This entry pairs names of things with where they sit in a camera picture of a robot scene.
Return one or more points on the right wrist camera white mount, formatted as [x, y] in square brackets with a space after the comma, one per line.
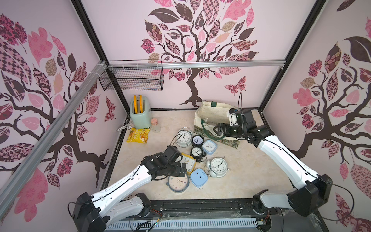
[233, 118]

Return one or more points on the canvas tote bag green handles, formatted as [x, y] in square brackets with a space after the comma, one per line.
[208, 115]

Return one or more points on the yellow toast slice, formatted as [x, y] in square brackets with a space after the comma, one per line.
[141, 103]
[135, 107]

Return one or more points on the mint green toaster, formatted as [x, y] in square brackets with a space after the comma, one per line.
[141, 120]

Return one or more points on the yellow toast slice left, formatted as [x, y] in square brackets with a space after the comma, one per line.
[135, 107]

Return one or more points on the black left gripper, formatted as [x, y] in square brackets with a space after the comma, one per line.
[177, 172]

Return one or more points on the black wire basket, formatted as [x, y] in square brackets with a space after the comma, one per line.
[133, 75]

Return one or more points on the black twin bell clock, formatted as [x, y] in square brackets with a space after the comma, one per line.
[197, 153]

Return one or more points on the yellow corn chips bag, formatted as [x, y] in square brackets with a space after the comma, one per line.
[138, 136]

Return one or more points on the aluminium frame rail left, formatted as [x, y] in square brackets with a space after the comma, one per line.
[22, 174]

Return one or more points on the aluminium frame rail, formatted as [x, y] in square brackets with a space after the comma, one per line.
[22, 174]
[179, 65]

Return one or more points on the blue clock face down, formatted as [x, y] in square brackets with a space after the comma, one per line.
[198, 177]

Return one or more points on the glass bottle pink cap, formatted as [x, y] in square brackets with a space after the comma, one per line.
[155, 127]

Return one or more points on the light blue square clock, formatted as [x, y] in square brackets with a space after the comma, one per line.
[209, 147]

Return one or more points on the black clock purple face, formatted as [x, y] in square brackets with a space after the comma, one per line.
[197, 140]

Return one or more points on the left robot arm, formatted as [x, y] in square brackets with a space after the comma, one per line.
[94, 213]

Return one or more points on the aluminium frame rail back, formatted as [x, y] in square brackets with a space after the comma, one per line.
[179, 65]

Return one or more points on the grey round pastel clock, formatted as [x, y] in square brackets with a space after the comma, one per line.
[178, 184]

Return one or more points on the yellow toast slice right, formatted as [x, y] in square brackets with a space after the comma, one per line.
[141, 103]

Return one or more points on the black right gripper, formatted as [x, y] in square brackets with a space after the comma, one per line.
[225, 129]

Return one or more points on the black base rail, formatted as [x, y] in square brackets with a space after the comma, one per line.
[243, 206]

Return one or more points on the white vented cable duct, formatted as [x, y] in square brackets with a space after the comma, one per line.
[187, 224]

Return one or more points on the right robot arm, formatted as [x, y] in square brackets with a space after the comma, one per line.
[310, 190]

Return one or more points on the yellow rectangular alarm clock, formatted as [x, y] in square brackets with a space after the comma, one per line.
[190, 163]

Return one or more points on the large white twin bell clock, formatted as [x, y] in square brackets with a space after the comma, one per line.
[217, 167]

